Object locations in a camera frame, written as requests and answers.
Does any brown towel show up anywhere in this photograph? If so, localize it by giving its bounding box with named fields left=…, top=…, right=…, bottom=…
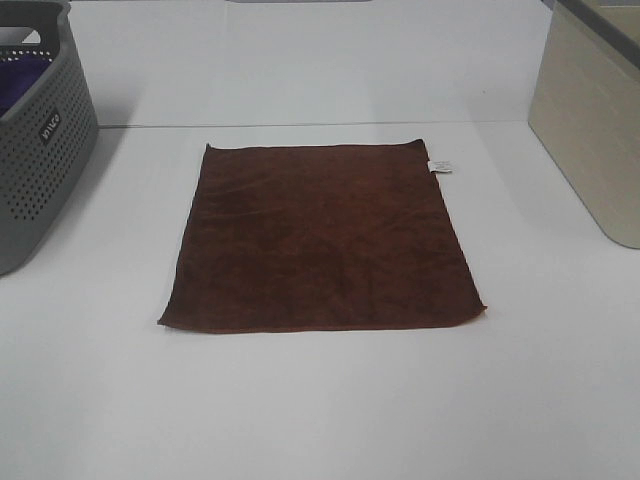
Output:
left=159, top=139, right=485, bottom=334

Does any grey perforated laundry basket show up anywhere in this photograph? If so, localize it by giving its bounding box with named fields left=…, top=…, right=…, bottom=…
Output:
left=1, top=1, right=98, bottom=274

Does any beige plastic bin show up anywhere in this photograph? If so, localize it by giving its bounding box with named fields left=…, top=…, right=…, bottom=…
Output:
left=528, top=1, right=639, bottom=248

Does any purple cloth in basket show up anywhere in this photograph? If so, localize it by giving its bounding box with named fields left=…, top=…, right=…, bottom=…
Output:
left=1, top=55, right=54, bottom=116

